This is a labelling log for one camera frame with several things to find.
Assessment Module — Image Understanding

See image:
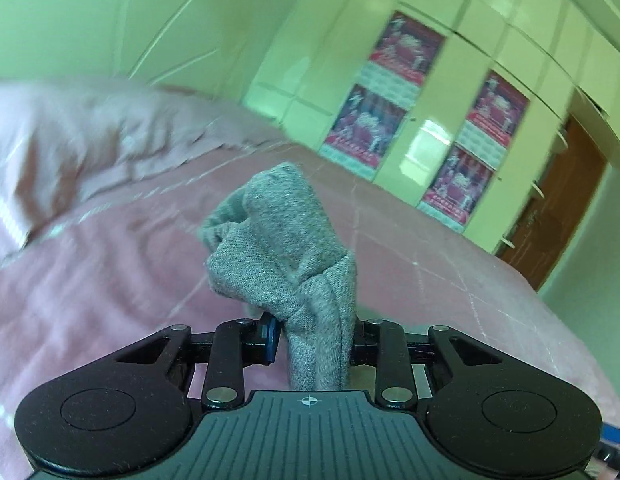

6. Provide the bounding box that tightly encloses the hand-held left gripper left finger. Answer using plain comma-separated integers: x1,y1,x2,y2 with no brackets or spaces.
115,317,281,408

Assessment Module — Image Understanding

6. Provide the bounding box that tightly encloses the red wall poster with calendar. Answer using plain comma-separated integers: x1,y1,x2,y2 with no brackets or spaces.
416,144,494,234
456,70,531,170
367,10,447,100
320,84,409,182

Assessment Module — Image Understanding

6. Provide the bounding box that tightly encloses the white wooden headboard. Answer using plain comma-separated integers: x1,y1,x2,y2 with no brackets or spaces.
117,0,321,92

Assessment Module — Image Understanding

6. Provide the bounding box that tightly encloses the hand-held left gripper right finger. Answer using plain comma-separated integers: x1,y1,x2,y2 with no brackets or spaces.
351,317,496,409

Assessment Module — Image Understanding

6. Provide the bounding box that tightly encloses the white wardrobe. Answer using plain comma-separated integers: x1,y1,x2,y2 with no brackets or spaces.
242,0,598,256

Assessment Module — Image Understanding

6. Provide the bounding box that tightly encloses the grey knitted sock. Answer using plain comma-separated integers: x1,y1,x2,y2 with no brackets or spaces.
198,162,360,392

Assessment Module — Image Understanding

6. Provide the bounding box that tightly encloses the pink pillow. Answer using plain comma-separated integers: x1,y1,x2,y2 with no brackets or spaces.
0,79,293,257

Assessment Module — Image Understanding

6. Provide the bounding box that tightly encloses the white overhead cabinet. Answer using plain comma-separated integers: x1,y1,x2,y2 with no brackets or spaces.
554,0,620,128

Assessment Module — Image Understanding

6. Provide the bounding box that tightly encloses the brown wooden door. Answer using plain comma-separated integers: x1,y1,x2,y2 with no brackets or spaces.
494,115,609,292

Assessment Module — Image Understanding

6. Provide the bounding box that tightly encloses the pink checked bed sheet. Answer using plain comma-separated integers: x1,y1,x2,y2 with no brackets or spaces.
0,140,618,480

